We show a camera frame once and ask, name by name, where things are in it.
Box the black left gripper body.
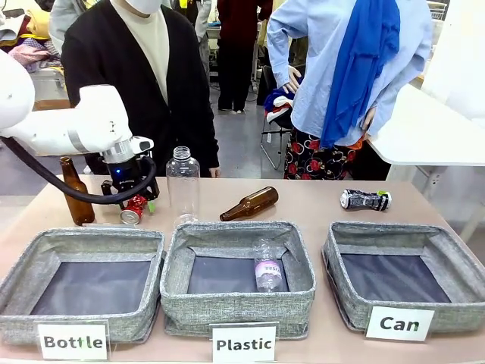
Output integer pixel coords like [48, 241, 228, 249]
[105, 152, 155, 198]

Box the crushed red can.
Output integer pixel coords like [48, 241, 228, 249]
[120, 194, 149, 226]

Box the grey basket with bottle sign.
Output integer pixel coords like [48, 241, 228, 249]
[0, 227, 167, 347]

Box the grey basket with plastic sign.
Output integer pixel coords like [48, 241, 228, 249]
[159, 220, 317, 340]

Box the crushed black white can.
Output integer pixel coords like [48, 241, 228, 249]
[339, 188, 393, 213]

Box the white Can label sign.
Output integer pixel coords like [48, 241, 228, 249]
[364, 305, 437, 343]

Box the grey basket with can sign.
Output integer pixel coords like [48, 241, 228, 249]
[321, 221, 485, 335]

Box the tall clear plastic bottle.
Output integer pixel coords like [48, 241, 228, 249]
[165, 145, 202, 225]

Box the brown glass bottle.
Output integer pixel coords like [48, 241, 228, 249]
[59, 155, 96, 227]
[219, 186, 280, 223]

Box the person in black cardigan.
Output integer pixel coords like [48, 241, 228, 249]
[60, 0, 221, 179]

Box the black metal chair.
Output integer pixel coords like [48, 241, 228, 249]
[259, 64, 305, 172]

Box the crushed labelled plastic bottle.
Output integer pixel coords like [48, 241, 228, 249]
[252, 235, 286, 293]

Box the pile of colourful clothes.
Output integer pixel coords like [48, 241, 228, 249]
[263, 86, 296, 124]

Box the white Bottle label sign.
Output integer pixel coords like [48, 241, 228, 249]
[36, 319, 111, 362]

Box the black floral skirt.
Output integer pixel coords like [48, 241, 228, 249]
[283, 126, 367, 181]

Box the heap of mixed garments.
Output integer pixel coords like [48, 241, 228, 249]
[0, 0, 62, 74]

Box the person in grey jacket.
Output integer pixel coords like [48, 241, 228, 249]
[48, 0, 114, 55]

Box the white Plastic label sign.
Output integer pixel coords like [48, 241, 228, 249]
[208, 322, 280, 364]

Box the person in dark red top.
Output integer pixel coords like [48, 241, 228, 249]
[216, 0, 274, 115]

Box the mannequin hand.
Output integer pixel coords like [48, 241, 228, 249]
[283, 64, 303, 96]
[359, 106, 379, 134]

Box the light blue mannequin shirt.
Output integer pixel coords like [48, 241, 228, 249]
[266, 0, 434, 149]

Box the blue scarf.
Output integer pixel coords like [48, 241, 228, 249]
[319, 0, 402, 150]

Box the black robot cable hose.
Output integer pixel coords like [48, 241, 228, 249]
[0, 136, 158, 206]

